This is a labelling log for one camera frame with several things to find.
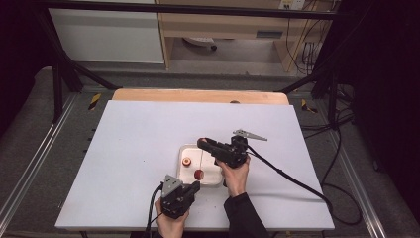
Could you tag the yellow black tape strip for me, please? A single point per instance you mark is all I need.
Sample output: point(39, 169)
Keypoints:
point(94, 101)
point(307, 106)

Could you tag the white rectangular tray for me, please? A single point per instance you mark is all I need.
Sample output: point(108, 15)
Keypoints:
point(211, 173)

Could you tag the black curtain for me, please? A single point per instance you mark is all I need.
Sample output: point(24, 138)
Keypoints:
point(16, 49)
point(389, 82)

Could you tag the white board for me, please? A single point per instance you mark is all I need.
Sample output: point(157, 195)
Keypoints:
point(132, 139)

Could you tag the person's right hand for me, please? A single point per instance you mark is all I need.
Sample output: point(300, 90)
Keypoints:
point(236, 180)

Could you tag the light wooden desk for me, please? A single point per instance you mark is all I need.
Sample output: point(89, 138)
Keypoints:
point(214, 24)

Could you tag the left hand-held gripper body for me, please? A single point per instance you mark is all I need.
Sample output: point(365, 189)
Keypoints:
point(175, 198)

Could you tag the white wall socket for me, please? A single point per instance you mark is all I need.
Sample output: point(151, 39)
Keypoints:
point(291, 4)

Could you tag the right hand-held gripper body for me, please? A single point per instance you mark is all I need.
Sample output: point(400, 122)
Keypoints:
point(232, 153)

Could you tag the wooden table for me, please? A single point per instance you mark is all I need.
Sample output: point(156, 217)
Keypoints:
point(198, 95)

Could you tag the black metal frame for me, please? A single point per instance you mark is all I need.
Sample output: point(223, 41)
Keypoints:
point(185, 9)

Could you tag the white chair base leg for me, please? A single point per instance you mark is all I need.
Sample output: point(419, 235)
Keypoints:
point(199, 40)

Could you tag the thin wooden skewer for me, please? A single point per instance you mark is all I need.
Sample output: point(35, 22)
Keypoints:
point(201, 158)

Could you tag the person's left hand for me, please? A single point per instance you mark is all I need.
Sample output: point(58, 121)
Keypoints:
point(170, 226)

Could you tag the white cabinet panel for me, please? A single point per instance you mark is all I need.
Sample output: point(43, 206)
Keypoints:
point(105, 36)

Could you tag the aluminium floor rail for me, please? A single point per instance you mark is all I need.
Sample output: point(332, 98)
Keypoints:
point(356, 185)
point(39, 148)

